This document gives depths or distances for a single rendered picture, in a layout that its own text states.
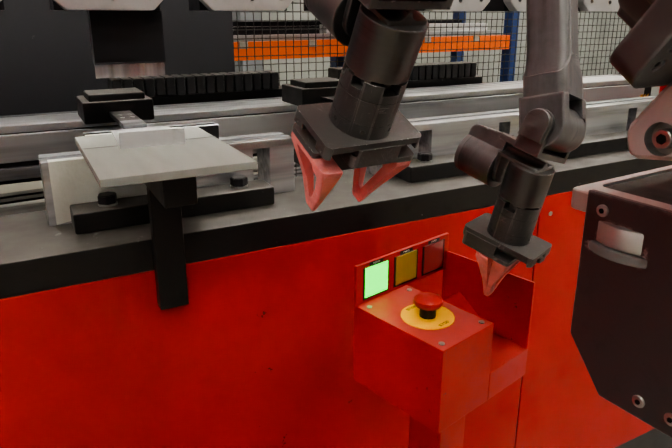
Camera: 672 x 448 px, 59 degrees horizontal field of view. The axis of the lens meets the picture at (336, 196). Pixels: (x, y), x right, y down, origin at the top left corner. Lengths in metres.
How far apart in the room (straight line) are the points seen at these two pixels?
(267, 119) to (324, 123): 0.75
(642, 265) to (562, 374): 1.04
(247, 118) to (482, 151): 0.59
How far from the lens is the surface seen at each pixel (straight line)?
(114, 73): 0.96
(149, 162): 0.75
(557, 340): 1.43
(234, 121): 1.25
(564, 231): 1.31
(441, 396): 0.80
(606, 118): 1.52
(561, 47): 0.79
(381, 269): 0.86
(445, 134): 1.19
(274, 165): 1.02
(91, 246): 0.86
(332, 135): 0.52
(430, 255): 0.94
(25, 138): 1.19
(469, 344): 0.80
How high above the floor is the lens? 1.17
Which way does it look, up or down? 17 degrees down
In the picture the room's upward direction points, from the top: straight up
